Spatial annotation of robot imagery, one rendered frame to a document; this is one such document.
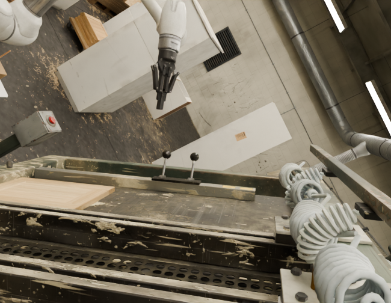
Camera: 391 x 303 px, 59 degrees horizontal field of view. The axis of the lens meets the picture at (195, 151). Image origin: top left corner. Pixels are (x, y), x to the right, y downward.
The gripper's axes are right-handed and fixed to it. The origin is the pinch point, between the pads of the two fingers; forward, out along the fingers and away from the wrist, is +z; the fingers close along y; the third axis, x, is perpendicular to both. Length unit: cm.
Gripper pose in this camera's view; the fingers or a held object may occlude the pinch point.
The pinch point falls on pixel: (160, 100)
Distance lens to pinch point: 144.3
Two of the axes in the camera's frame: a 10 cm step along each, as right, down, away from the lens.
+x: -5.8, -0.9, 8.1
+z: -1.5, 9.9, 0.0
